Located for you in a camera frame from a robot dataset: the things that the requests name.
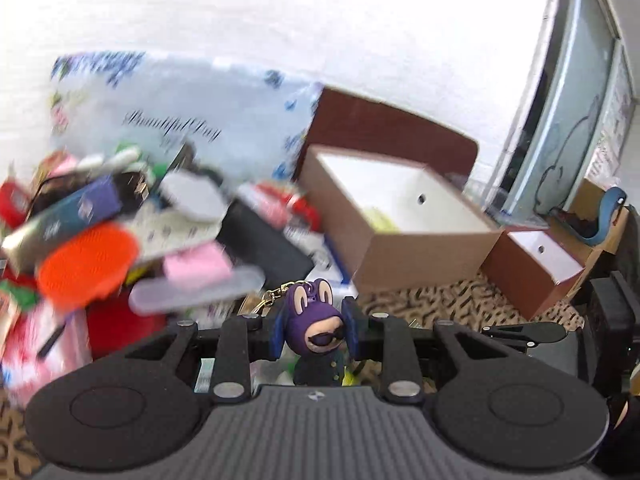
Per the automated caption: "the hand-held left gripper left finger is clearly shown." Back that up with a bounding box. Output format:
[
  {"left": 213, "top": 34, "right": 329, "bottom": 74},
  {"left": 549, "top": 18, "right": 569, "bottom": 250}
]
[{"left": 117, "top": 302, "right": 291, "bottom": 406}]

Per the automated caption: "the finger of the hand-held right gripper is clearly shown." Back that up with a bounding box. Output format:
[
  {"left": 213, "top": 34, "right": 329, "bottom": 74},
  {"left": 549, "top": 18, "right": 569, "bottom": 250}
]
[{"left": 481, "top": 321, "right": 568, "bottom": 348}]

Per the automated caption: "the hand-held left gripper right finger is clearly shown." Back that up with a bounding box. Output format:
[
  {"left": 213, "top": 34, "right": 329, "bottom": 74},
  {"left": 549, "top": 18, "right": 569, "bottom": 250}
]
[{"left": 341, "top": 296, "right": 521, "bottom": 406}]

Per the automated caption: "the purple bunny keychain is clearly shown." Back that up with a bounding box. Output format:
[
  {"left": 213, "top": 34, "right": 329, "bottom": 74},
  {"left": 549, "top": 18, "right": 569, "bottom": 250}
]
[{"left": 259, "top": 280, "right": 362, "bottom": 388}]

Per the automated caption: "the large brown cardboard box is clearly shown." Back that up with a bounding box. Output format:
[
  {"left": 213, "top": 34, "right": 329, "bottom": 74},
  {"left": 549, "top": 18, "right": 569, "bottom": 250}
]
[{"left": 297, "top": 144, "right": 503, "bottom": 296}]

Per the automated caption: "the small brown cardboard box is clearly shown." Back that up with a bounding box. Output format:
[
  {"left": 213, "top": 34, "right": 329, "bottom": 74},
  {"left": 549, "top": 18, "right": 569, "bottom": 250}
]
[{"left": 480, "top": 227, "right": 586, "bottom": 321}]

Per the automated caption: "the white box with blue edge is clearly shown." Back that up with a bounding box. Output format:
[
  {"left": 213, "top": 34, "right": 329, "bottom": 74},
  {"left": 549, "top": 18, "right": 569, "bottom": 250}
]
[{"left": 320, "top": 240, "right": 358, "bottom": 286}]

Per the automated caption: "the black flat pouch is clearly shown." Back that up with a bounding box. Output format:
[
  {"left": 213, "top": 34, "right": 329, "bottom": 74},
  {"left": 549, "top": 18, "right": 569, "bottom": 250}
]
[{"left": 217, "top": 200, "right": 316, "bottom": 291}]

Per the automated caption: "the translucent plastic case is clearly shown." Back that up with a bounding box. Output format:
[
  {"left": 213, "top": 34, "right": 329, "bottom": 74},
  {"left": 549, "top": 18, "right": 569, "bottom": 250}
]
[{"left": 129, "top": 266, "right": 266, "bottom": 316}]

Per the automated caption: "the leopard print tablecloth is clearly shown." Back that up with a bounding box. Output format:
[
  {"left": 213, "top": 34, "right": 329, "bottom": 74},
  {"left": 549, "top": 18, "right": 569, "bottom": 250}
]
[{"left": 357, "top": 265, "right": 586, "bottom": 333}]

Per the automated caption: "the pink cloth item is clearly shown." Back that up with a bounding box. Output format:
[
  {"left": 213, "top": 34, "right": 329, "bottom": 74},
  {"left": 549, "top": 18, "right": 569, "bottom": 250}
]
[{"left": 162, "top": 245, "right": 233, "bottom": 283}]

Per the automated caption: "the blue curved plastic object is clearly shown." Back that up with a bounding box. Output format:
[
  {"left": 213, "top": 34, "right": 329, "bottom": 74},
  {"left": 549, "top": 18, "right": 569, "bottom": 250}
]
[{"left": 575, "top": 186, "right": 628, "bottom": 247}]

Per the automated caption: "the yellow carton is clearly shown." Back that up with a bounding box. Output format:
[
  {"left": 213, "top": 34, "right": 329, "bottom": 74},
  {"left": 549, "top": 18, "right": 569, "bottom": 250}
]
[{"left": 362, "top": 207, "right": 401, "bottom": 233}]

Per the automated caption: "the red and white tube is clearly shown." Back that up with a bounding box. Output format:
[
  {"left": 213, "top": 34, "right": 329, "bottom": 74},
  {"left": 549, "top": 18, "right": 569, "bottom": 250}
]
[{"left": 240, "top": 182, "right": 321, "bottom": 233}]

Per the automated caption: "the plain cardboard box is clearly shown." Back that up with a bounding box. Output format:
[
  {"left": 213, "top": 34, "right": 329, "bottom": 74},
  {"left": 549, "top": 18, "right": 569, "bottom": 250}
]
[{"left": 547, "top": 177, "right": 631, "bottom": 261}]

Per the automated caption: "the clear plastic container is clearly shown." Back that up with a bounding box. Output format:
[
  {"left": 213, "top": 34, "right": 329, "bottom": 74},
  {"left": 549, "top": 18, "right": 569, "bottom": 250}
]
[{"left": 450, "top": 175, "right": 546, "bottom": 226}]

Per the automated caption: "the white patterned cloth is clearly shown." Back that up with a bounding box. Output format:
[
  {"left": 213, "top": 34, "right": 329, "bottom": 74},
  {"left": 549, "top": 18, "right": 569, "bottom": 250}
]
[{"left": 130, "top": 205, "right": 221, "bottom": 261}]

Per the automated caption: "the red box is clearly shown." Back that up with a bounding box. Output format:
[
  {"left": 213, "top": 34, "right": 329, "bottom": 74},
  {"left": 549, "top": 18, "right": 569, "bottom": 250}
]
[{"left": 87, "top": 290, "right": 171, "bottom": 361}]

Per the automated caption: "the grey felt piece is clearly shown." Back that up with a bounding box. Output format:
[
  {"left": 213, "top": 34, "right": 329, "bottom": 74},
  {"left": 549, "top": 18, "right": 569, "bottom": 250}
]
[{"left": 160, "top": 170, "right": 231, "bottom": 223}]

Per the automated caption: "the orange silicone brush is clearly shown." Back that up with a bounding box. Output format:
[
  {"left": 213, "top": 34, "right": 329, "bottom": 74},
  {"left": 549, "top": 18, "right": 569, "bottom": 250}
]
[{"left": 37, "top": 222, "right": 141, "bottom": 308}]

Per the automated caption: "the paper notice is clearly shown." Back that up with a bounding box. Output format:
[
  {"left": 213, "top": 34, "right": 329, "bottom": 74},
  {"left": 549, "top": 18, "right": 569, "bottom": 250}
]
[{"left": 590, "top": 60, "right": 636, "bottom": 171}]

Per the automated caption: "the dark brown box lid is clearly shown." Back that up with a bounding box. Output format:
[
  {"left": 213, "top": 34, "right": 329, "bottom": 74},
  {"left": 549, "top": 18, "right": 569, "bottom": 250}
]
[{"left": 295, "top": 85, "right": 481, "bottom": 186}]

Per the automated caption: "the purple box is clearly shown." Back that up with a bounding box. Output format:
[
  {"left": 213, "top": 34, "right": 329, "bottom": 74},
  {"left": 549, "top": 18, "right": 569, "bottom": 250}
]
[{"left": 27, "top": 175, "right": 123, "bottom": 241}]

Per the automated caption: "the floral white plastic bag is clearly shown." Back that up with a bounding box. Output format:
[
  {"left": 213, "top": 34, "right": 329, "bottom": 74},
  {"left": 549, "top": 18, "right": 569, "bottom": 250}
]
[{"left": 50, "top": 50, "right": 323, "bottom": 186}]

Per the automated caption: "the glass door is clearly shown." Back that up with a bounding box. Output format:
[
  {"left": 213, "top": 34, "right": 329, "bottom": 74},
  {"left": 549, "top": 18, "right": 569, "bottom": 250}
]
[{"left": 500, "top": 0, "right": 636, "bottom": 216}]

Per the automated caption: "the pink patterned packet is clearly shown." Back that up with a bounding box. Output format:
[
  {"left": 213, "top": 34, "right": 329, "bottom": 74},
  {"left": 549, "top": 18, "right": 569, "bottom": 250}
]
[{"left": 0, "top": 305, "right": 91, "bottom": 406}]

